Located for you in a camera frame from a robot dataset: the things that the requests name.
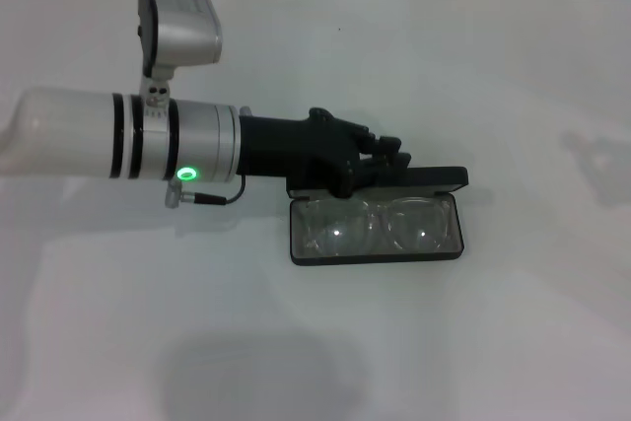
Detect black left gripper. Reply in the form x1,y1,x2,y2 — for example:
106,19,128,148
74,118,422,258
235,105,414,199

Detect black glasses case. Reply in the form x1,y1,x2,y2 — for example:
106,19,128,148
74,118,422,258
285,165,470,267

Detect clear white glasses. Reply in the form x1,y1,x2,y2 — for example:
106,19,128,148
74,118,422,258
299,195,454,260

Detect left arm cable with plug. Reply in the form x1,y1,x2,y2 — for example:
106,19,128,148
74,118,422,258
164,173,248,211

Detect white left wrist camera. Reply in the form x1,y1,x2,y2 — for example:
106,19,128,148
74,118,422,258
134,0,227,114

